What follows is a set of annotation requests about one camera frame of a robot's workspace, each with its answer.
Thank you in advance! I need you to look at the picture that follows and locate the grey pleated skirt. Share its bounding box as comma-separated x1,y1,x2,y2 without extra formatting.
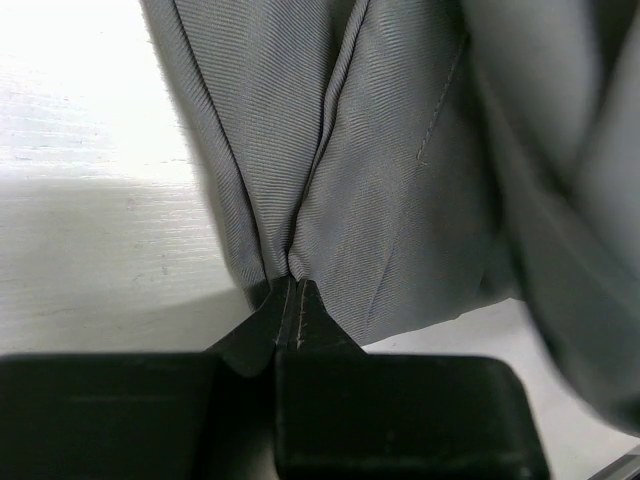
143,1,639,435

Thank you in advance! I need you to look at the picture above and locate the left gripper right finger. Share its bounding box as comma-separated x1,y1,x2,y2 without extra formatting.
274,280,550,479

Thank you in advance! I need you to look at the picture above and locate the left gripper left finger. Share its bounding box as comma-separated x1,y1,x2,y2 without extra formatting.
1,277,296,479

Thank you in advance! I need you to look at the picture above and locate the aluminium front table rail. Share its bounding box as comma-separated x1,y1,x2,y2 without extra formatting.
590,453,640,480

